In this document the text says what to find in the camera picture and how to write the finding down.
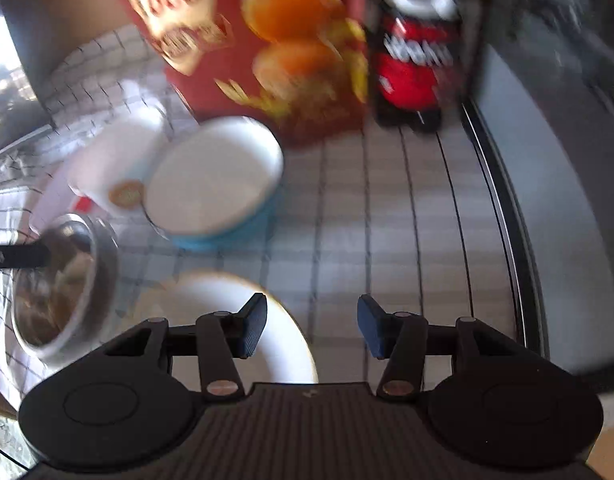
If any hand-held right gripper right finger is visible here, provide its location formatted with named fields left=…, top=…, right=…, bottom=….
left=357, top=294, right=526, bottom=402

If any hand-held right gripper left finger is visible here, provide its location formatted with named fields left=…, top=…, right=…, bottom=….
left=103, top=292, right=269, bottom=403

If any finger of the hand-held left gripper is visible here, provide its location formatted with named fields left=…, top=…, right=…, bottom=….
left=0, top=244, right=51, bottom=271

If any stainless steel bowl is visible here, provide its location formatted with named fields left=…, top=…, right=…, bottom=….
left=10, top=212, right=120, bottom=363

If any white printed paper bowl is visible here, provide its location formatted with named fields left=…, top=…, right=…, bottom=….
left=66, top=109, right=169, bottom=217

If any blue bowl with white inside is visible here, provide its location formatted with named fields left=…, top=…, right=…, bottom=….
left=143, top=116, right=286, bottom=252

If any white grid tablecloth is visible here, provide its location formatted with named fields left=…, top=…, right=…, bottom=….
left=0, top=25, right=525, bottom=411

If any red toy car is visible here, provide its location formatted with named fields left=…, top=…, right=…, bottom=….
left=364, top=0, right=470, bottom=133

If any red gift box with oranges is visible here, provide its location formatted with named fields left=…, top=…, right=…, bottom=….
left=111, top=0, right=374, bottom=147

